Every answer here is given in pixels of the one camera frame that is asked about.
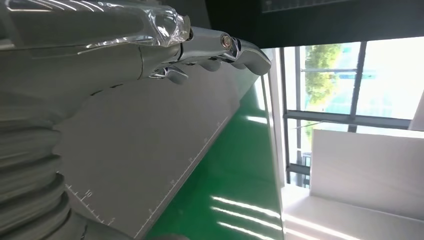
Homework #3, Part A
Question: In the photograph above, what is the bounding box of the white partition board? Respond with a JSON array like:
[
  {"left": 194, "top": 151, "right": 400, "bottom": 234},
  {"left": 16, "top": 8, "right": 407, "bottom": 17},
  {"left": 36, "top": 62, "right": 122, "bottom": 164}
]
[{"left": 309, "top": 129, "right": 424, "bottom": 221}]

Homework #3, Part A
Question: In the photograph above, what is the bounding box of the grey window frame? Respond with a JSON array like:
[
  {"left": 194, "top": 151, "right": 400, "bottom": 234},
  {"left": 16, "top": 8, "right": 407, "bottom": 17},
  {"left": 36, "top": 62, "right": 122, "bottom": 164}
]
[{"left": 279, "top": 39, "right": 424, "bottom": 190}]

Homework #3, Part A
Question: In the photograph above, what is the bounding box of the black scanner base plate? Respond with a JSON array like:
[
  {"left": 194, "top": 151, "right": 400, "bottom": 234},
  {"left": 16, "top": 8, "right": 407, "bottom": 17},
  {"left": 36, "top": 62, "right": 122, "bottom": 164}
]
[{"left": 52, "top": 61, "right": 259, "bottom": 240}]

